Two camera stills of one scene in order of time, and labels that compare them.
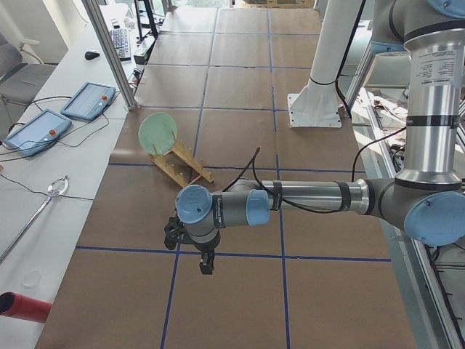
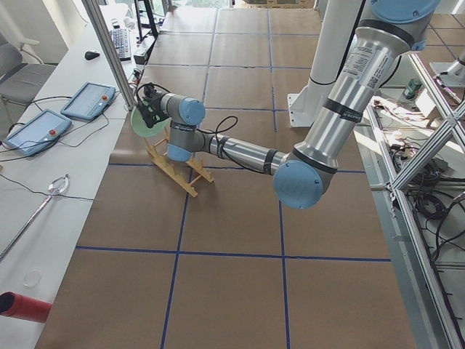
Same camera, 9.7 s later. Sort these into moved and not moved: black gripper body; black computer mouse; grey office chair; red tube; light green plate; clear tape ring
Moved: light green plate; black gripper body
Not moved: red tube; grey office chair; clear tape ring; black computer mouse
